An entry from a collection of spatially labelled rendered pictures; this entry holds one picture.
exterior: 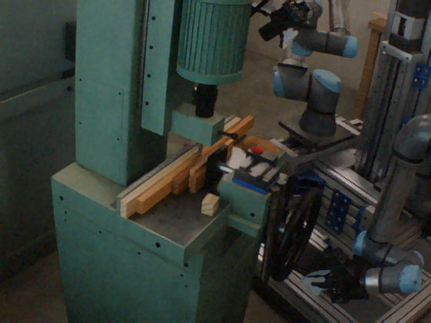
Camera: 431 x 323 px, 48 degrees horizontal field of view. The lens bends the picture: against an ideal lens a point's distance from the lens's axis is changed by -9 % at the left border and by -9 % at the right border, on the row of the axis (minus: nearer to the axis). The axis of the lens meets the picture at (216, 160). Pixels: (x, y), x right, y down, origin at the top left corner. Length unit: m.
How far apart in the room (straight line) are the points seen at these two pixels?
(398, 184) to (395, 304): 0.96
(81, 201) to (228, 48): 0.65
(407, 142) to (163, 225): 0.65
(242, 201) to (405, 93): 0.78
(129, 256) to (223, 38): 0.70
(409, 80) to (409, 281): 0.76
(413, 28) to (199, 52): 0.81
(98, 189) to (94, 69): 0.37
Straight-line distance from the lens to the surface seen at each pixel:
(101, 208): 1.55
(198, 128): 1.44
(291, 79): 1.94
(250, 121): 1.76
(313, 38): 1.69
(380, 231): 1.46
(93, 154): 1.64
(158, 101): 1.44
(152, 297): 1.62
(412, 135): 1.32
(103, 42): 1.46
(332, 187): 2.00
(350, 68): 4.81
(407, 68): 1.83
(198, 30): 1.29
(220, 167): 1.45
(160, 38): 1.38
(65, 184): 1.63
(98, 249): 1.66
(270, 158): 1.42
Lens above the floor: 1.72
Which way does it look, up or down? 31 degrees down
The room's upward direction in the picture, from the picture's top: 7 degrees clockwise
